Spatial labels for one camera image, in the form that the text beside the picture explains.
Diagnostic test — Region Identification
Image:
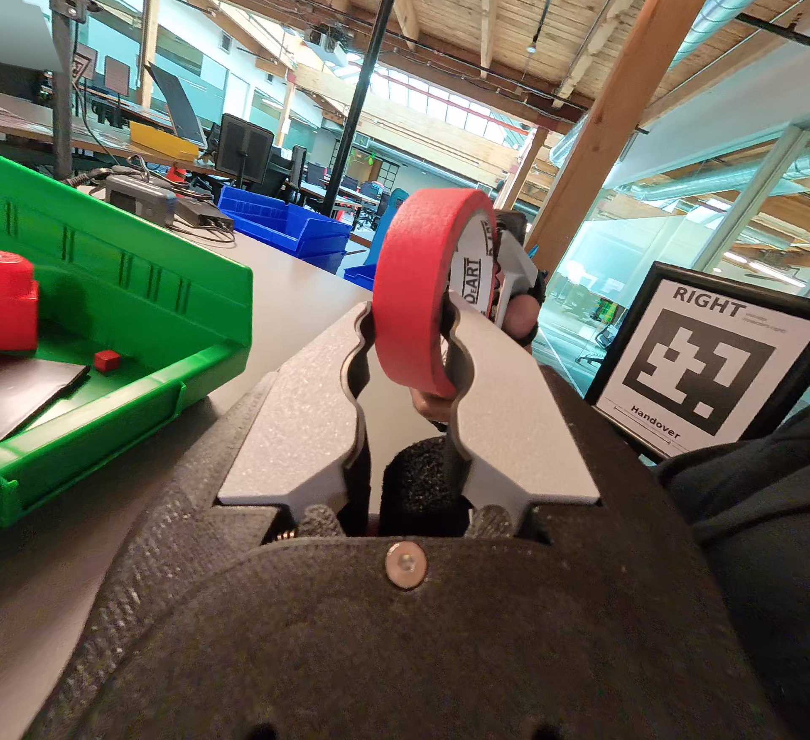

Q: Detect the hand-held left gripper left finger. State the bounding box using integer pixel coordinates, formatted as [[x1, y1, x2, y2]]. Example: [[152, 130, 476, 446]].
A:
[[216, 300, 375, 516]]

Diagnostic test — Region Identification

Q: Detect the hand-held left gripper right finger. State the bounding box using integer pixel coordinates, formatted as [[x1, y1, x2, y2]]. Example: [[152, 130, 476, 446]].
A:
[[437, 294, 601, 516]]

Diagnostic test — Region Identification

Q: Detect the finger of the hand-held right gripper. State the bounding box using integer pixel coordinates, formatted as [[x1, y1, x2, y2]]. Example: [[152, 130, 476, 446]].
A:
[[490, 226, 544, 326]]

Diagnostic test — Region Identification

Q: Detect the red tape roll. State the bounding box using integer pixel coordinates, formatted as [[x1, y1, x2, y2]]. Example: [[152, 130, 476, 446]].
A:
[[372, 186, 501, 401]]

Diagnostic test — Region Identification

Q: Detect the blue panel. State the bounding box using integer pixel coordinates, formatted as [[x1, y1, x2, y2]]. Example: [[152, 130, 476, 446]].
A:
[[367, 188, 409, 266]]

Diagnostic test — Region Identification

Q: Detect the framed marker sign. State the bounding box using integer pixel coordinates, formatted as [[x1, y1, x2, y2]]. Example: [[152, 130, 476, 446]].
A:
[[583, 261, 810, 463]]

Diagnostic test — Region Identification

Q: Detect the black power adapter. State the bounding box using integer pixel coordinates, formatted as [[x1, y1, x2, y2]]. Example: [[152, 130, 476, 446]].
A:
[[174, 199, 236, 234]]

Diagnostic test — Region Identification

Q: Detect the green plastic bin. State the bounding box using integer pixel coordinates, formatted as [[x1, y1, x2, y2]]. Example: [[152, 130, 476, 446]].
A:
[[0, 155, 254, 529]]

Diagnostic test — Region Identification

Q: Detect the black sheet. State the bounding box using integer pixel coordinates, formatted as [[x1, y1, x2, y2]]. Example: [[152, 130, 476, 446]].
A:
[[0, 357, 91, 442]]

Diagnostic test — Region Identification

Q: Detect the black monitor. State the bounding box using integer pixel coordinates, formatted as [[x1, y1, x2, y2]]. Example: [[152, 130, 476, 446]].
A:
[[217, 114, 275, 186]]

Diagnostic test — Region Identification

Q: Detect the red toy brick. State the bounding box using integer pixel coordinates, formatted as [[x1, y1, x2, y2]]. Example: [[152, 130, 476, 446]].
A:
[[0, 250, 40, 354]]

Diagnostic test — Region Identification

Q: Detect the yellow plastic bin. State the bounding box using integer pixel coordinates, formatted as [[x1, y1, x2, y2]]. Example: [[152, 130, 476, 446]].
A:
[[130, 122, 200, 162]]

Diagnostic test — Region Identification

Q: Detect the tilted dark board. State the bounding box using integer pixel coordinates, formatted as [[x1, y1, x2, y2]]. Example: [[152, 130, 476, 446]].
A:
[[144, 63, 208, 149]]

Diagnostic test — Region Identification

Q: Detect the long wooden desk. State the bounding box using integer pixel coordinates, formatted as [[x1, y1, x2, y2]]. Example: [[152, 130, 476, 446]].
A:
[[0, 91, 216, 168]]

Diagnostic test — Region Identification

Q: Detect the wooden post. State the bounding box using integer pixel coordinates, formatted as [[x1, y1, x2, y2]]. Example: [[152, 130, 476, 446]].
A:
[[525, 0, 741, 276]]

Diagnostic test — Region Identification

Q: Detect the grey power adapter with cables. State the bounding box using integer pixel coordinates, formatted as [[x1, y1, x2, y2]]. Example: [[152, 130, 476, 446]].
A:
[[104, 174, 178, 229]]

